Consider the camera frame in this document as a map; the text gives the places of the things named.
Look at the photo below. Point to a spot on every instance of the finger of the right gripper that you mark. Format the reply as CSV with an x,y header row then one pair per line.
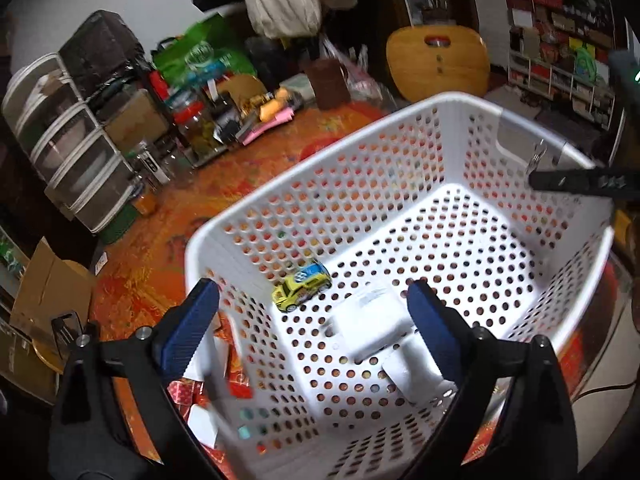
x,y
587,182

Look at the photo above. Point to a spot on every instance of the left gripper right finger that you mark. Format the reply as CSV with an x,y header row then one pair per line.
x,y
535,436

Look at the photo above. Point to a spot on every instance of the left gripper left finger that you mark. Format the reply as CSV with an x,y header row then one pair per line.
x,y
89,437

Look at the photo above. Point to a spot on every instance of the black and white charger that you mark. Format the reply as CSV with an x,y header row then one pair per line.
x,y
414,372

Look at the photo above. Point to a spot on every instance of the white charger block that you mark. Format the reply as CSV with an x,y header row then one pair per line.
x,y
366,323

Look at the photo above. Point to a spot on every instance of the white perforated plastic basket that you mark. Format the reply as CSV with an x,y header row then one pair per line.
x,y
400,279

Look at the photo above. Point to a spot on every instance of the yellow toy car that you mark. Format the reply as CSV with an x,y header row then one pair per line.
x,y
299,286

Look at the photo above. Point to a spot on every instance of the white square charger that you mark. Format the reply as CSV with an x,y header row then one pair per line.
x,y
201,425

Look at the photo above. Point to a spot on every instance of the teal multiport usb charger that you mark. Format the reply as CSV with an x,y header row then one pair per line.
x,y
253,423

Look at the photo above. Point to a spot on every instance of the white shelf with boxes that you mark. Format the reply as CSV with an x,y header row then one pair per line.
x,y
559,50

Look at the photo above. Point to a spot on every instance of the black folding phone stand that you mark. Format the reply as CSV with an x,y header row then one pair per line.
x,y
66,328

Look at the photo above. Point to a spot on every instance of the cardboard box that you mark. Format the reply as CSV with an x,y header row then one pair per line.
x,y
49,286

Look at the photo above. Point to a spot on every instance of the red patterned tablecloth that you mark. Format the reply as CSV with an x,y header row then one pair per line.
x,y
165,239

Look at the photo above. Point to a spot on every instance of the wooden chair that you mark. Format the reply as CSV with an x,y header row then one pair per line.
x,y
430,59

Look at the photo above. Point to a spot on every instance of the orange jar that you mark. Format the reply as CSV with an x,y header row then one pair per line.
x,y
145,203

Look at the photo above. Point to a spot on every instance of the clear plastic bag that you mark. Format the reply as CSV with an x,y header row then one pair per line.
x,y
361,86

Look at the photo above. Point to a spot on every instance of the white remote control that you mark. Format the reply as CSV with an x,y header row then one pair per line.
x,y
152,166

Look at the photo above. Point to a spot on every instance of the stacked white food cover tower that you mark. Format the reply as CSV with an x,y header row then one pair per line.
x,y
84,171

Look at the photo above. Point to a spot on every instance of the brown ceramic mug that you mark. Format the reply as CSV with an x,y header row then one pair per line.
x,y
327,77

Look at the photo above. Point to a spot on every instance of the glass jar with red lid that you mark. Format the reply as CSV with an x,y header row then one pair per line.
x,y
198,127

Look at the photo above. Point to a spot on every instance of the black bag on tower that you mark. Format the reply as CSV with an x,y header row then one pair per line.
x,y
102,47

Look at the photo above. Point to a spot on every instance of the green shopping bag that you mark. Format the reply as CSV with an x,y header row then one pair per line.
x,y
207,50

